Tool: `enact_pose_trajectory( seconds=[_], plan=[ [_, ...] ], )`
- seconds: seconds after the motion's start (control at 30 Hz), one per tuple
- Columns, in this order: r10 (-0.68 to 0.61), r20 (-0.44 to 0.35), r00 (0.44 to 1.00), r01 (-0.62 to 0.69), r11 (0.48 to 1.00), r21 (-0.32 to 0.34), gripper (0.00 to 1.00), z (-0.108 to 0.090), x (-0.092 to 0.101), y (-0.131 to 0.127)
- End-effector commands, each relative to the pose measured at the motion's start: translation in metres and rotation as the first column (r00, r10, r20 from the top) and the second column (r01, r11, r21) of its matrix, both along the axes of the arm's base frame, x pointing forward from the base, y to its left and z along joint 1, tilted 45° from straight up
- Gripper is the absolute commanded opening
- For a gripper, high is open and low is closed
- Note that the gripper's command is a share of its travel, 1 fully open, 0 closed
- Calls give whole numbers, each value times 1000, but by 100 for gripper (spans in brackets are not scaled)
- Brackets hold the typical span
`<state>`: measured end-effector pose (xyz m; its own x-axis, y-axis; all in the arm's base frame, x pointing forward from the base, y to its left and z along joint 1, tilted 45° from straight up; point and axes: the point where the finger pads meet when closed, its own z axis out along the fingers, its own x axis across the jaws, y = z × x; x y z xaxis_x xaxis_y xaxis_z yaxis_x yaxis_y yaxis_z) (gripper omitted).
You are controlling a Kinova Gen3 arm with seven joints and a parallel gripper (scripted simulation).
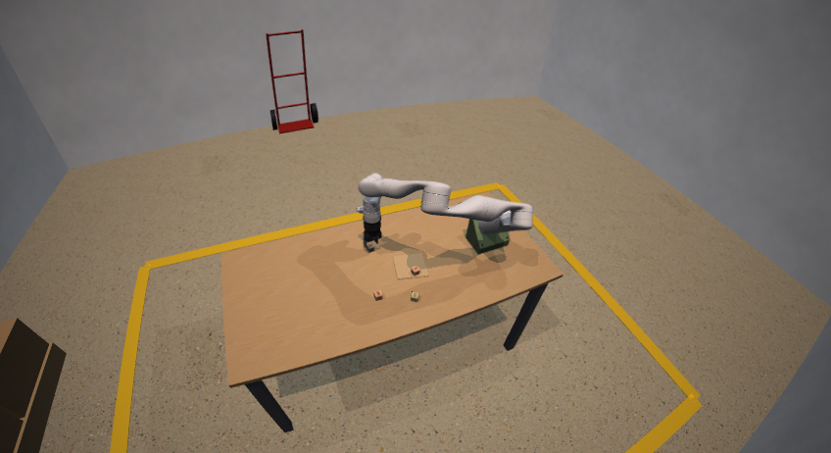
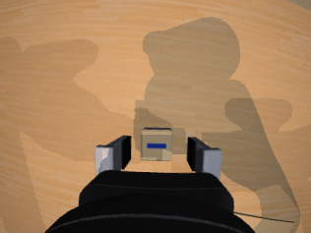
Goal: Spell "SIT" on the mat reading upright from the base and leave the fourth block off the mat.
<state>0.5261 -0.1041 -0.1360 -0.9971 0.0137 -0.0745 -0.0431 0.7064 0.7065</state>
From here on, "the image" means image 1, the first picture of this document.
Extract beige flat mat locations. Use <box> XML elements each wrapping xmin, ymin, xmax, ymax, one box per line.
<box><xmin>393</xmin><ymin>253</ymin><xmax>429</xmax><ymax>279</ymax></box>

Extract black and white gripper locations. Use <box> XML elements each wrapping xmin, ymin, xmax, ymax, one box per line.
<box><xmin>357</xmin><ymin>206</ymin><xmax>382</xmax><ymax>247</ymax></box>

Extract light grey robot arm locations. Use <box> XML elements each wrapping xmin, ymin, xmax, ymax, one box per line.
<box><xmin>358</xmin><ymin>174</ymin><xmax>533</xmax><ymax>234</ymax></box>

